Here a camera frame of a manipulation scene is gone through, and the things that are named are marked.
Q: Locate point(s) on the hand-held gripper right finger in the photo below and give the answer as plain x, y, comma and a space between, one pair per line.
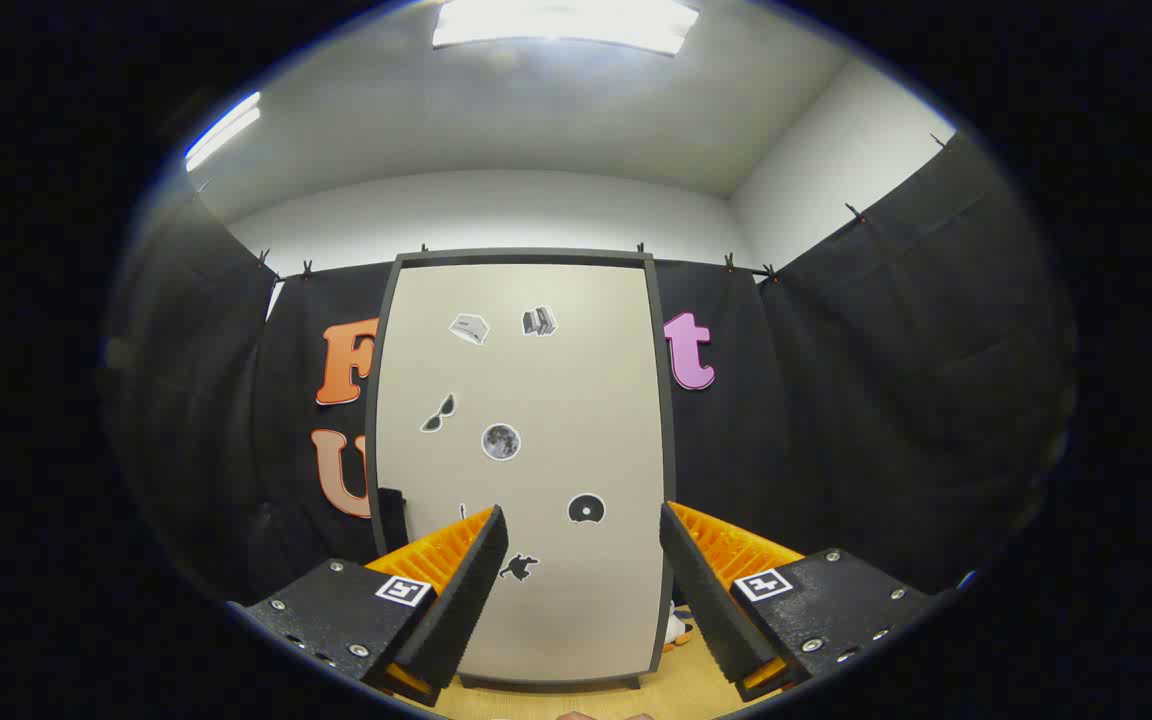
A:
701, 600

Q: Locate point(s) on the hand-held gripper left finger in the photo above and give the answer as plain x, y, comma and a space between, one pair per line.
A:
466, 590

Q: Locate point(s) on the light grey shoe cabinet door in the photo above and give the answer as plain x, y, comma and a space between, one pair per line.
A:
556, 380

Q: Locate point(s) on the dark grey shoe cabinet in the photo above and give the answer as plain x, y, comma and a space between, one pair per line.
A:
536, 256

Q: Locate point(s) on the black backdrop cloth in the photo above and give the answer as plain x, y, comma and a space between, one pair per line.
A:
836, 400

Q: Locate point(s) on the row of black cloth clips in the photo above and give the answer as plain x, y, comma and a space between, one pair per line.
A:
853, 213

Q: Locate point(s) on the ceiling light panel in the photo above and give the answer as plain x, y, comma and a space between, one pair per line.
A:
566, 22
224, 128

